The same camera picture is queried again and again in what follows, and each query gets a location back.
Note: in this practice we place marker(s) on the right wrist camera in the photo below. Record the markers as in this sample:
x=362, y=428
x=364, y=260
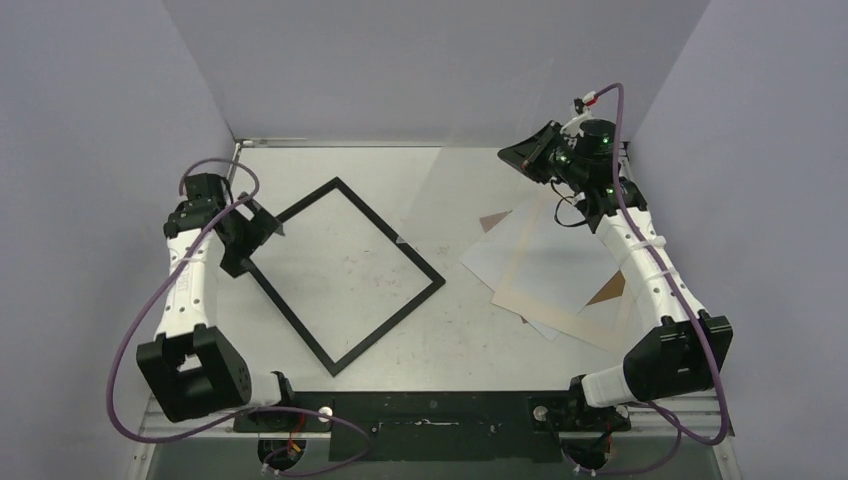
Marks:
x=582, y=106

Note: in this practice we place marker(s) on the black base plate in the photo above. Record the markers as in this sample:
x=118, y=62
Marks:
x=449, y=426

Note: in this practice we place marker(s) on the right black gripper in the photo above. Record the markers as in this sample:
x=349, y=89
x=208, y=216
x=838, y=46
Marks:
x=542, y=155

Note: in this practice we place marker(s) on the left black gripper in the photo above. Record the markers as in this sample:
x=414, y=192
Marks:
x=236, y=260

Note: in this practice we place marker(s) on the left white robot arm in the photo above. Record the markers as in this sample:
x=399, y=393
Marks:
x=192, y=369

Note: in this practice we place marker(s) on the cream mat board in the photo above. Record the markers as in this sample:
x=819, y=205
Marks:
x=553, y=274

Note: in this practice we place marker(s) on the black picture frame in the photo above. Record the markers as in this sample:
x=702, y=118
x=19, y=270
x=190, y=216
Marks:
x=340, y=275

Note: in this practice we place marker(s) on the brown cardboard backing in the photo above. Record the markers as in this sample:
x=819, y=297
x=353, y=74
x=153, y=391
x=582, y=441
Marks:
x=613, y=288

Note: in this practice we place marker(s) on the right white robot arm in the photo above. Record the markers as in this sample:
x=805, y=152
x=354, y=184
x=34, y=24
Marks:
x=683, y=347

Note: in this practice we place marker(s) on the aluminium front rail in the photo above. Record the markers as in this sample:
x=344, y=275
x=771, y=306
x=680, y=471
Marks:
x=699, y=412

